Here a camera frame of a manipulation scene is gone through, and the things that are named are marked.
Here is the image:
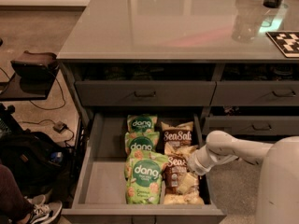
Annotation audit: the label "brown sea salt bag front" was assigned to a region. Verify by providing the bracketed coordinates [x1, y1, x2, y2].
[164, 143, 204, 205]

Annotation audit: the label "grey white sneaker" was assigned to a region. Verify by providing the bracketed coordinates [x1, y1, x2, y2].
[25, 194, 63, 224]

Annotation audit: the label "green dang bag middle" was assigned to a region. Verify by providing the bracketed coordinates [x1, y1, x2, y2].
[124, 132, 160, 155]

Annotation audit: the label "black device on side table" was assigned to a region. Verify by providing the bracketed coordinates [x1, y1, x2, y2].
[11, 50, 59, 80]

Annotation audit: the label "green dang bag front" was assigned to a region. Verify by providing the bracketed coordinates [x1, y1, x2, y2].
[126, 159, 164, 204]

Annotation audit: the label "black side table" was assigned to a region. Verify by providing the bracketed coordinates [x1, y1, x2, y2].
[0, 74, 55, 101]

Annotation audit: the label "green dang bag rear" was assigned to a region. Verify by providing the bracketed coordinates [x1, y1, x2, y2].
[127, 114, 158, 133]

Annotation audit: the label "black backpack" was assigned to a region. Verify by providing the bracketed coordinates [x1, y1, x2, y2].
[0, 132, 66, 189]

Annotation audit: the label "black floor cable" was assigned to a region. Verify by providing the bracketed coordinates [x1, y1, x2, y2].
[17, 72, 76, 147]

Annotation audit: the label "open grey middle drawer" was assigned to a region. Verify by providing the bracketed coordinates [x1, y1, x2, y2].
[63, 112, 225, 224]

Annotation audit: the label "black white fiducial marker board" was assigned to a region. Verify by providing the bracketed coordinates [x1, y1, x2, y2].
[266, 31, 299, 58]

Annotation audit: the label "grey top left drawer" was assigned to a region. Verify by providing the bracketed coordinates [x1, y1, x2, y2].
[75, 80, 216, 106]

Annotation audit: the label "grey cabinet with glass top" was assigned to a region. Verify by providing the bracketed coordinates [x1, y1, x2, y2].
[56, 0, 299, 161]

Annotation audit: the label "black power adapter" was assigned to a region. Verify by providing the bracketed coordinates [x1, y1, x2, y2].
[52, 121, 67, 133]

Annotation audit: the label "brown sea salt bag rear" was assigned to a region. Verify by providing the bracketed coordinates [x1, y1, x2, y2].
[161, 121, 193, 148]

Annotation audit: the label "grey top right drawer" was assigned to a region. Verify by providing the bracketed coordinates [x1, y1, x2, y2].
[211, 81, 299, 106]

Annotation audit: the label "green dang bag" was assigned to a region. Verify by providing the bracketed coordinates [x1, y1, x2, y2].
[126, 159, 164, 204]
[123, 148, 170, 180]
[124, 132, 160, 155]
[127, 114, 158, 133]

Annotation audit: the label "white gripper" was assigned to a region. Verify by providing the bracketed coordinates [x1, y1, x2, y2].
[177, 146, 208, 194]

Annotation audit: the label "person leg dark trousers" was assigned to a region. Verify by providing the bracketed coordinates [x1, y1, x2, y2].
[0, 165, 33, 224]

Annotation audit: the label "brown sea salt bag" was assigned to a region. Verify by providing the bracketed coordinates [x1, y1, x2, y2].
[161, 121, 193, 148]
[164, 143, 204, 205]

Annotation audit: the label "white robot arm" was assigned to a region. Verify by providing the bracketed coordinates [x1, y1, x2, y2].
[187, 130, 299, 224]

